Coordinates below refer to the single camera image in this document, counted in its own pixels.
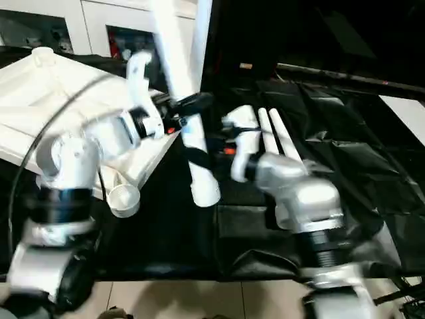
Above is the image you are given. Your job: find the white glass-door cabinet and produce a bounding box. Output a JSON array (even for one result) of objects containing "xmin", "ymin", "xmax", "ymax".
[{"xmin": 0, "ymin": 0, "xmax": 197, "ymax": 64}]

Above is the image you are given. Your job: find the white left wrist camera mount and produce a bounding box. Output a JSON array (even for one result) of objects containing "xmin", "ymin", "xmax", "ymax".
[{"xmin": 125, "ymin": 49, "xmax": 166, "ymax": 141}]

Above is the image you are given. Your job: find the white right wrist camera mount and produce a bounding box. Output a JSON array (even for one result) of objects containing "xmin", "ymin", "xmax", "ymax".
[{"xmin": 221, "ymin": 104, "xmax": 264, "ymax": 183}]

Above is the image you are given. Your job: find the white plastic table leg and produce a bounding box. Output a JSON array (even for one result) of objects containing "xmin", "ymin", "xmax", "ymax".
[
  {"xmin": 268, "ymin": 108, "xmax": 305, "ymax": 167},
  {"xmin": 191, "ymin": 0, "xmax": 214, "ymax": 98},
  {"xmin": 257, "ymin": 108, "xmax": 284, "ymax": 158},
  {"xmin": 149, "ymin": 0, "xmax": 222, "ymax": 209}
]

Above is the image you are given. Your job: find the black metal stand leg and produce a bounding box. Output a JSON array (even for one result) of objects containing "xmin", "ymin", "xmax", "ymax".
[{"xmin": 372, "ymin": 288, "xmax": 408, "ymax": 306}]

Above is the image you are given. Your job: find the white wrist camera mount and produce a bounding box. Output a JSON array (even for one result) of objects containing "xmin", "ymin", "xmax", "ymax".
[
  {"xmin": 125, "ymin": 49, "xmax": 166, "ymax": 141},
  {"xmin": 221, "ymin": 104, "xmax": 264, "ymax": 183}
]

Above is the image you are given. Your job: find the white plastic table top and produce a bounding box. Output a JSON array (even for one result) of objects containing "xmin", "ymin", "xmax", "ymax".
[{"xmin": 0, "ymin": 46, "xmax": 182, "ymax": 219}]

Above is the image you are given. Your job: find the long black rod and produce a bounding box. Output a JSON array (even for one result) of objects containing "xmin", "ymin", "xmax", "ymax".
[{"xmin": 276, "ymin": 62, "xmax": 425, "ymax": 93}]

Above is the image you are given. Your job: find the white paper sheet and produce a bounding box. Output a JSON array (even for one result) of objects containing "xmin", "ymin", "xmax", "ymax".
[{"xmin": 377, "ymin": 94, "xmax": 425, "ymax": 148}]

